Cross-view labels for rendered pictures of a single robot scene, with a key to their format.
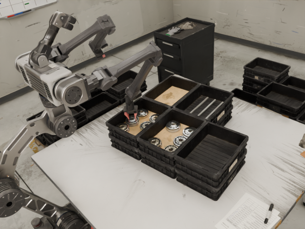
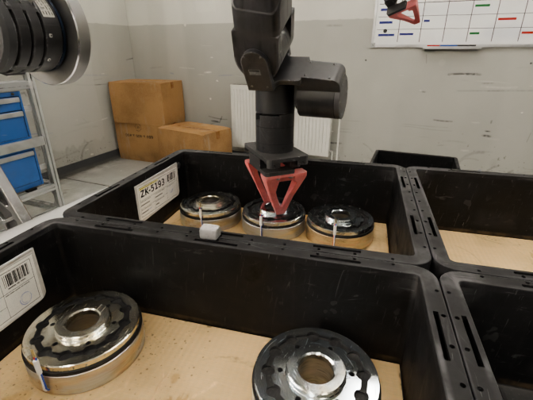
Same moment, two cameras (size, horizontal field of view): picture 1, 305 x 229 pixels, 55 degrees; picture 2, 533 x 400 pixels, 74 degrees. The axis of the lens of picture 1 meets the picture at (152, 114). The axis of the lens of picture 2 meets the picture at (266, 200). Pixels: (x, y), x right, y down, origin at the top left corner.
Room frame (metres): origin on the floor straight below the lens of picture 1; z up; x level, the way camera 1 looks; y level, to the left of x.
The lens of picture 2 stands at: (1.53, -0.30, 1.10)
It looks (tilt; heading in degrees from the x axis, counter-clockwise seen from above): 23 degrees down; 62
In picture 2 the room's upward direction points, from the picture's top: straight up
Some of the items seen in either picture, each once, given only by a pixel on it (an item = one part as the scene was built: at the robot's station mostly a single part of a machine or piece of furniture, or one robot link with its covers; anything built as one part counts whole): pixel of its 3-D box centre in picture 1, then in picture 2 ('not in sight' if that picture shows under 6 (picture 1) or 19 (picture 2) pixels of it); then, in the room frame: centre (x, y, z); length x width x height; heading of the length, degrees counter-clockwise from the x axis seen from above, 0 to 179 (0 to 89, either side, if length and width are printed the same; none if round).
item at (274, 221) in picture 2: (132, 119); (274, 210); (1.79, 0.15, 0.86); 0.10 x 0.10 x 0.01
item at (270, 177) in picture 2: (132, 113); (277, 183); (1.79, 0.14, 0.91); 0.07 x 0.07 x 0.09; 84
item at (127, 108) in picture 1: (130, 106); (274, 136); (1.79, 0.15, 0.98); 0.10 x 0.07 x 0.07; 84
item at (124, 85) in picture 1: (127, 97); not in sight; (2.91, 0.26, 0.37); 0.40 x 0.30 x 0.45; 129
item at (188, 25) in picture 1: (187, 25); not in sight; (3.58, -0.57, 0.88); 0.29 x 0.22 x 0.03; 129
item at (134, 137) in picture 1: (138, 116); (260, 194); (1.73, 0.10, 0.92); 0.40 x 0.30 x 0.02; 137
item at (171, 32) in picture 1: (173, 30); not in sight; (3.45, -0.37, 0.88); 0.25 x 0.19 x 0.03; 129
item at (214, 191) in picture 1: (211, 165); not in sight; (1.32, -0.33, 0.76); 0.40 x 0.30 x 0.12; 137
